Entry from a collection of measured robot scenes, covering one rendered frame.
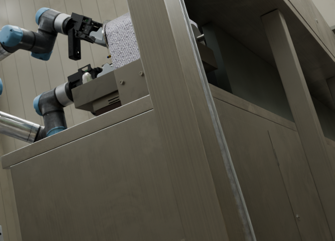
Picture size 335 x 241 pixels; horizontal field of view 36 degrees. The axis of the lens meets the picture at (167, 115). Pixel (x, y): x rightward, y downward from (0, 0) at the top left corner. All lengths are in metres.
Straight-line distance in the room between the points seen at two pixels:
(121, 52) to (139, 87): 0.34
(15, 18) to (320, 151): 5.47
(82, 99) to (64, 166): 0.21
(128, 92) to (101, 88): 0.11
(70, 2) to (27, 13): 0.59
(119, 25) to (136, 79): 0.38
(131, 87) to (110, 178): 0.25
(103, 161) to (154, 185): 0.17
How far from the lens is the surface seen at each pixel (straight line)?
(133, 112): 1.33
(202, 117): 0.70
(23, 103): 6.25
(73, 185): 1.42
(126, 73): 1.41
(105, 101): 1.47
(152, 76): 0.72
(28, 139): 1.91
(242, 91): 1.62
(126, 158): 1.33
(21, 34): 1.93
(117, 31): 1.73
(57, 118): 1.79
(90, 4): 6.11
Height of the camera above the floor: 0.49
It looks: 15 degrees up
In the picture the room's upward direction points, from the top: 14 degrees counter-clockwise
